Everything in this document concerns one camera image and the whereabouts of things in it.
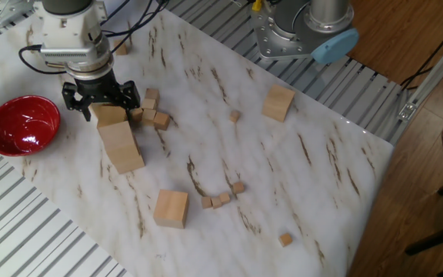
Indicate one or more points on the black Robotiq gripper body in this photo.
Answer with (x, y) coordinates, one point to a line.
(98, 90)

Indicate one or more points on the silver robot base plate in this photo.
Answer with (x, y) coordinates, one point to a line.
(279, 44)

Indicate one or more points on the large wooden cube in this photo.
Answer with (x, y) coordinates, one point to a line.
(278, 103)
(131, 163)
(117, 138)
(110, 113)
(170, 209)

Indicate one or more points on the small wooden cube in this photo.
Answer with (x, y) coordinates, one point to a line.
(206, 202)
(285, 239)
(238, 187)
(234, 116)
(224, 198)
(216, 202)

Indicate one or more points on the silver wrist camera bar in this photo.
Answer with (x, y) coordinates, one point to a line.
(73, 52)

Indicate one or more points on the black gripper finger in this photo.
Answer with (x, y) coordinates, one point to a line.
(131, 96)
(75, 100)

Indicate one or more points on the medium wooden cube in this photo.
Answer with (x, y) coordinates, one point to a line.
(149, 117)
(149, 104)
(121, 49)
(152, 94)
(137, 114)
(161, 121)

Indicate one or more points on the aluminium frame profile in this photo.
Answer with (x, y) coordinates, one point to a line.
(433, 82)

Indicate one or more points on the black stand leg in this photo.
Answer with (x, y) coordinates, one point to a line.
(437, 236)

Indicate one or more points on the white printed wrist mount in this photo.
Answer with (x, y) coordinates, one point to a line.
(71, 23)

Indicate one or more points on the marble pattern board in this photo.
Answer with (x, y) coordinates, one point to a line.
(264, 173)

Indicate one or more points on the red bowl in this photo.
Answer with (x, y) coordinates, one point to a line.
(21, 127)

